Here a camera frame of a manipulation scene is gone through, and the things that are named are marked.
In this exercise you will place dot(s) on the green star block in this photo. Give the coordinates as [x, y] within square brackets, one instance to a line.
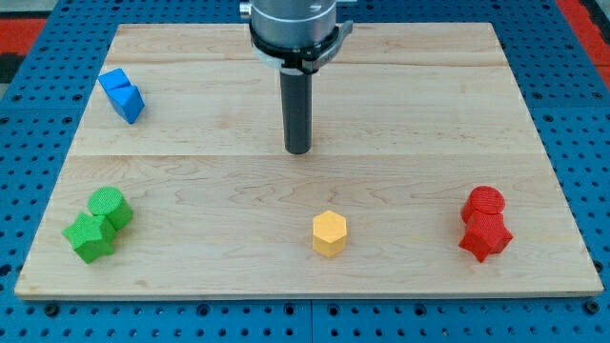
[91, 236]

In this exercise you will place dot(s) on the blue triangular block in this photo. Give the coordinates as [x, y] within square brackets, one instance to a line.
[127, 102]

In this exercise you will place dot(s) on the green cylinder block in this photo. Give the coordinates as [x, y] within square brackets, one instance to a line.
[110, 202]

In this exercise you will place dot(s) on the yellow hexagon block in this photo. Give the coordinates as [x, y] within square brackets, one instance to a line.
[329, 233]

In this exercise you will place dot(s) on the blue cube block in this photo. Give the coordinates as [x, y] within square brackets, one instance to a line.
[114, 79]

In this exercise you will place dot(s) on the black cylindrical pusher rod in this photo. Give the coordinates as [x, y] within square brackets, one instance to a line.
[296, 105]

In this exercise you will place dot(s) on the light wooden board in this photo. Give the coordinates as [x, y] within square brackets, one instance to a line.
[408, 119]

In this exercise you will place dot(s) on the red star block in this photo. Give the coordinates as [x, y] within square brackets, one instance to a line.
[485, 234]

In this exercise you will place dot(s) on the red cylinder block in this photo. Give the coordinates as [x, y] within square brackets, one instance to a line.
[484, 199]

